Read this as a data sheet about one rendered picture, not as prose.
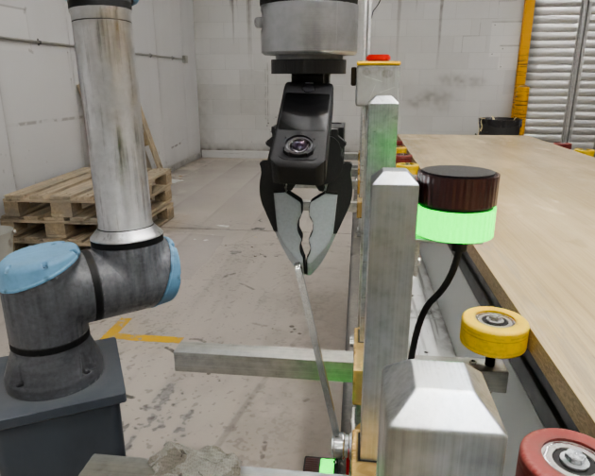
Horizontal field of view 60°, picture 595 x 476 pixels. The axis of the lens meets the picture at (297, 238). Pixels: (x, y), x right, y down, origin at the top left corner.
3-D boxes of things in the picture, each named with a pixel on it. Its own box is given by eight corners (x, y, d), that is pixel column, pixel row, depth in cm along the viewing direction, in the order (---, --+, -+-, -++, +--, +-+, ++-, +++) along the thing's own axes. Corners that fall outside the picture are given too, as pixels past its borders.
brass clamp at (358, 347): (347, 405, 65) (348, 369, 63) (349, 351, 77) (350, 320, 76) (397, 408, 64) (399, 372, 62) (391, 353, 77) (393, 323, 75)
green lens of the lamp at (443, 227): (417, 242, 38) (419, 212, 37) (410, 221, 44) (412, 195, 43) (502, 245, 37) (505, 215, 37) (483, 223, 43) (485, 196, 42)
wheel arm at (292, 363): (174, 377, 70) (172, 349, 69) (182, 364, 73) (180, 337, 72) (505, 399, 65) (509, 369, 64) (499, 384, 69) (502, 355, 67)
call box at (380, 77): (355, 110, 84) (356, 60, 82) (355, 109, 91) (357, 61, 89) (398, 110, 84) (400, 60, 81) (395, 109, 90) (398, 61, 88)
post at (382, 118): (355, 440, 74) (368, 95, 60) (355, 424, 78) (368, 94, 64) (380, 442, 74) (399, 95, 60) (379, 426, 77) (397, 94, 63)
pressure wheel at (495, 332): (499, 422, 62) (510, 336, 59) (441, 394, 68) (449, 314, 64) (530, 397, 67) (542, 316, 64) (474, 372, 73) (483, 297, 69)
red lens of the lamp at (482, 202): (419, 209, 37) (422, 178, 36) (412, 192, 43) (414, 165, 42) (506, 211, 36) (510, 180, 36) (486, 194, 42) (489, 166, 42)
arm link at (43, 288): (3, 327, 107) (-12, 246, 102) (88, 307, 116) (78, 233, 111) (12, 358, 95) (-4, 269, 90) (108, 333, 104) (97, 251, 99)
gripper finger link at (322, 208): (337, 260, 58) (339, 178, 55) (335, 280, 52) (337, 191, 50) (310, 259, 58) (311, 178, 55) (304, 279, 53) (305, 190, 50)
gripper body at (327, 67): (347, 177, 57) (349, 60, 53) (344, 194, 49) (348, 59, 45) (278, 175, 58) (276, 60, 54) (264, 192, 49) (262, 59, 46)
